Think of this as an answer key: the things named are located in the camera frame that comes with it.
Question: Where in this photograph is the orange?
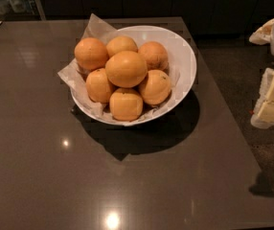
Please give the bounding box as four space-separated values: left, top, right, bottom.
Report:
106 35 138 57
74 37 109 71
85 68 116 104
109 88 144 121
138 70 171 105
138 41 169 70
105 51 148 88

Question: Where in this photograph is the white bowl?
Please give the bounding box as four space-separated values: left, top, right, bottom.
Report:
68 26 196 127

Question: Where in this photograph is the white paper liner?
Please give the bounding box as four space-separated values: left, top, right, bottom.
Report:
57 15 183 126

